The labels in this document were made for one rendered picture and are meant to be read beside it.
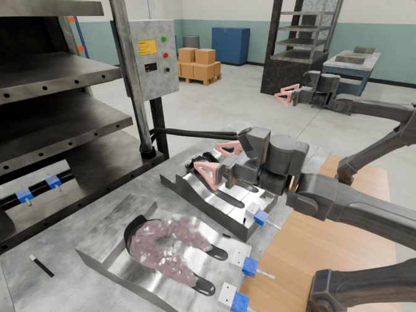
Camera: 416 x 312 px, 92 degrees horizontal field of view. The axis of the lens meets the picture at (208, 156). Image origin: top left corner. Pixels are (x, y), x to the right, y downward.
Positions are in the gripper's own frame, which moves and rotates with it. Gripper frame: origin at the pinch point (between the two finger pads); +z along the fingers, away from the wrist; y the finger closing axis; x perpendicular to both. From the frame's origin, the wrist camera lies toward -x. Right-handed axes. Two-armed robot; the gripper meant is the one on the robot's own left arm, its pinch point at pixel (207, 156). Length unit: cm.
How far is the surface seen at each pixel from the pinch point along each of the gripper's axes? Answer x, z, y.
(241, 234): 36.8, -8.9, -8.4
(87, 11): -31, 71, -21
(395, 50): 44, -104, -663
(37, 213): 41, 71, 28
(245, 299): 33.4, -19.0, 11.3
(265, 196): 33.9, -10.2, -28.3
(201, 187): 29.7, 13.1, -14.6
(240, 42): 44, 296, -646
